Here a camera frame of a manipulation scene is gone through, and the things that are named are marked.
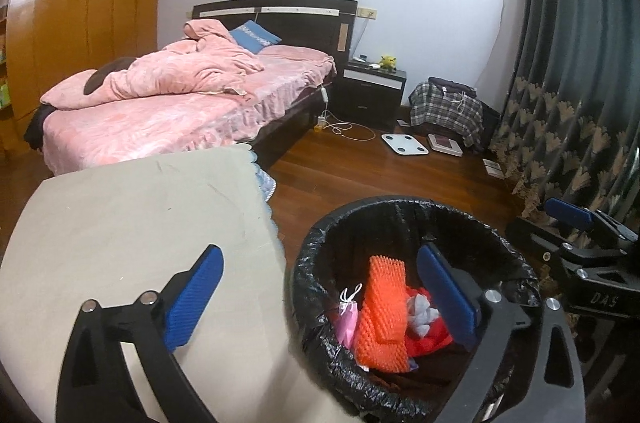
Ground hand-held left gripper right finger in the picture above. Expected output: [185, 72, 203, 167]
[416, 244, 586, 423]

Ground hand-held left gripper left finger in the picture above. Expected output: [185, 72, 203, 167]
[55, 244, 224, 423]

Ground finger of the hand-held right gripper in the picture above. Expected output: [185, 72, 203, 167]
[544, 198, 640, 249]
[505, 217, 640, 276]

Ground white plastic bag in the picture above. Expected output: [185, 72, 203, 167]
[406, 293, 441, 339]

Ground red glove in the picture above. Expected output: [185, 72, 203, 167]
[400, 285, 453, 359]

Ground orange foam net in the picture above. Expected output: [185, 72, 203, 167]
[356, 298, 412, 372]
[369, 255, 407, 344]

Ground small pink bag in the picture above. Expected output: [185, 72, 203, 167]
[334, 284, 363, 351]

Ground black lined trash bin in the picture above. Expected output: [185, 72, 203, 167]
[290, 195, 543, 423]

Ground beige tablecloth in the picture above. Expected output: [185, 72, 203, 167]
[0, 144, 301, 423]

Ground pink and white scale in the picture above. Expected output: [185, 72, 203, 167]
[427, 133, 463, 158]

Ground white bathroom scale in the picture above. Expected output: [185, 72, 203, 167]
[381, 133, 431, 157]

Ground plaid cloth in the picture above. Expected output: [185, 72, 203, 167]
[410, 81, 485, 148]

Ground dark patterned curtain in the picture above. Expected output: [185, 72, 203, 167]
[487, 0, 640, 244]

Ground dark bag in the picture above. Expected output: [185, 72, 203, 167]
[428, 76, 478, 100]

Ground pink bed sheet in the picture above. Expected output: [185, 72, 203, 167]
[42, 45, 337, 168]

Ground dark nightstand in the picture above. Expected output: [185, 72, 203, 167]
[334, 59, 408, 128]

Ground pink duvet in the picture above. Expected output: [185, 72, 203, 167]
[40, 19, 266, 110]

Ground black cloth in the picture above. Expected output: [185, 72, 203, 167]
[24, 103, 53, 151]

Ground pink pillow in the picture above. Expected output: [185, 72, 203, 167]
[257, 44, 336, 66]

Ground blue pillow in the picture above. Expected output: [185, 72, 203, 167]
[228, 20, 282, 54]

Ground dark wooden bed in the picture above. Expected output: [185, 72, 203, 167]
[24, 0, 360, 176]

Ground wooden wardrobe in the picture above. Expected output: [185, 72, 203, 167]
[0, 0, 168, 148]

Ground white floor cable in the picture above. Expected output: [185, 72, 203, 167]
[320, 118, 376, 142]

